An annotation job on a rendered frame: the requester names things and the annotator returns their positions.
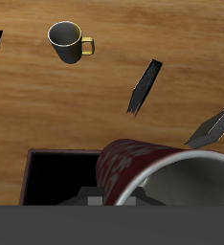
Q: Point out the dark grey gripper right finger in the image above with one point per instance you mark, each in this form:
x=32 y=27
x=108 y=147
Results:
x=146 y=197

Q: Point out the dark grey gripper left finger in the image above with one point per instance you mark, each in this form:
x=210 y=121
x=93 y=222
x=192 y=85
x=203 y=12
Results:
x=91 y=195

